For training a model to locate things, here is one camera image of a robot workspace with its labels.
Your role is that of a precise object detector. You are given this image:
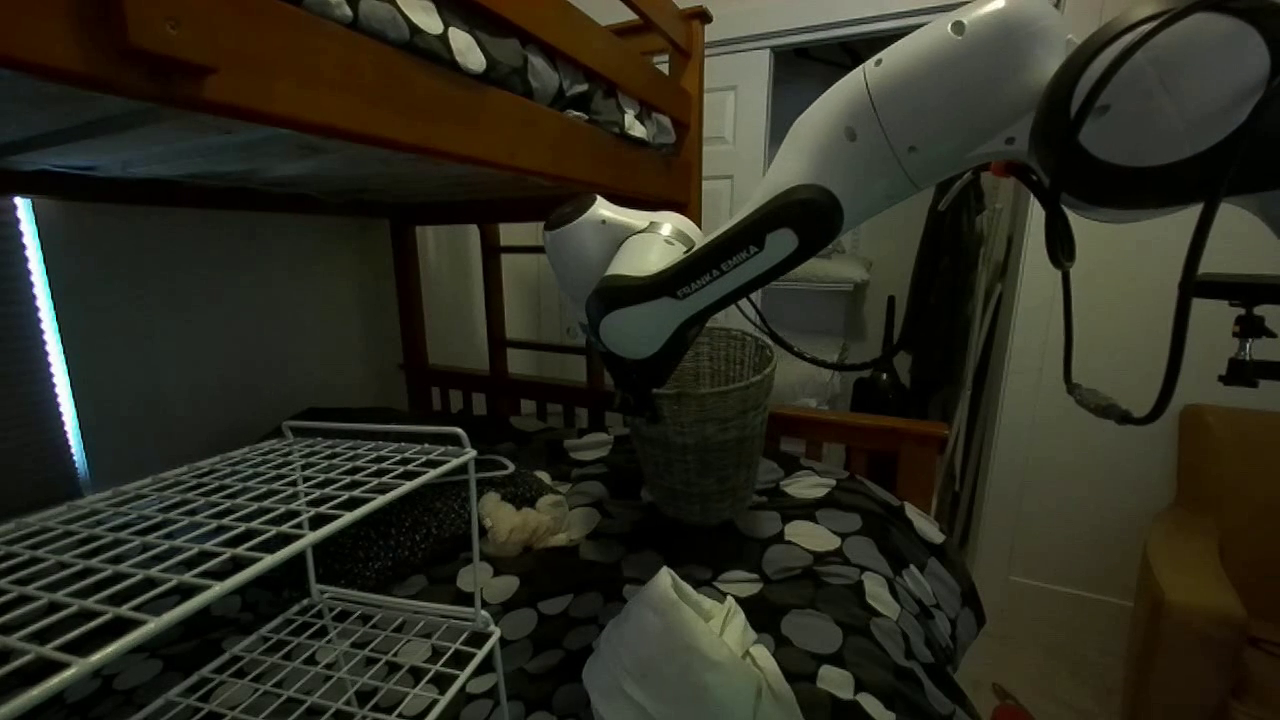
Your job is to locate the dark hanging garment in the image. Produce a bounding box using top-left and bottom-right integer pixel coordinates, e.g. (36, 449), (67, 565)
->
(852, 167), (1031, 546)

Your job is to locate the white wire shelf rack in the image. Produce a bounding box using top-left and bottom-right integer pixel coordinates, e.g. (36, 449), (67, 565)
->
(0, 415), (513, 720)

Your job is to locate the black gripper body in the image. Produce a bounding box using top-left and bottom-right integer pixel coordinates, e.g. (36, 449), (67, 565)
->
(607, 358), (696, 428)

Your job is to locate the grey woven basket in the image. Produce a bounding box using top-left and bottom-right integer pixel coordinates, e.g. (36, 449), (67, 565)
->
(629, 326), (782, 532)

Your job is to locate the thin black cable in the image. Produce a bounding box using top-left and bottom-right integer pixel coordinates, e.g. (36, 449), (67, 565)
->
(738, 294), (902, 381)

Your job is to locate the wooden bunk bed frame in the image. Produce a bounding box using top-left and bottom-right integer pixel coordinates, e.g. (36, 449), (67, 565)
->
(0, 0), (957, 515)

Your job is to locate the tan cardboard box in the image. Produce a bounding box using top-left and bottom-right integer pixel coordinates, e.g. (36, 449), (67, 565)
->
(1122, 399), (1280, 720)

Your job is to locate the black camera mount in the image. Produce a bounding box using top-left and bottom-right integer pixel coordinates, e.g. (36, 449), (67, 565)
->
(1187, 270), (1280, 391)

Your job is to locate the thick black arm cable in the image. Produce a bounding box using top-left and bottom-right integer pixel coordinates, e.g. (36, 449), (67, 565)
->
(1022, 0), (1280, 434)

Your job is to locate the crumpled white cloth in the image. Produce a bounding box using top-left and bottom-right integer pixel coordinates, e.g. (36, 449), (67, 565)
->
(582, 565), (807, 720)

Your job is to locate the black pebble-pattern bedspread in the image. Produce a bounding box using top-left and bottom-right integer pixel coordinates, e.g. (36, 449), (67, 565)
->
(26, 409), (994, 720)

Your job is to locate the small red object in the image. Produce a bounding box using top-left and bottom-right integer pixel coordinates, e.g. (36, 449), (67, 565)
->
(989, 682), (1035, 720)

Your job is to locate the cream fluffy plush item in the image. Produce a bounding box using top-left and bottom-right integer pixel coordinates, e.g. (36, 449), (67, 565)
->
(478, 486), (607, 562)

